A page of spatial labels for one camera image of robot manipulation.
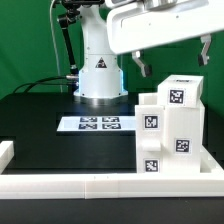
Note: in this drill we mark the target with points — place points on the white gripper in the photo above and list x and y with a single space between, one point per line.
132 27

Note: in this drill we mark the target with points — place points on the white cabinet top block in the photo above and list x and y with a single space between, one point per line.
180 90

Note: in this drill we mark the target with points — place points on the white cabinet body box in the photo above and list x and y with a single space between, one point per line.
182 138

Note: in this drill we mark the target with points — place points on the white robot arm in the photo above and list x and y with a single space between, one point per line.
100 79

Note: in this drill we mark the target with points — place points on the white fiducial marker sheet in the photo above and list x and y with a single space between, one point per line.
96 123

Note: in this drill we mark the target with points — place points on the white U-shaped obstacle fence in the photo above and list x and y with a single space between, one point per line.
209 183

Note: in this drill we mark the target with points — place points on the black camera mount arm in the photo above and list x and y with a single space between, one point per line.
71 15

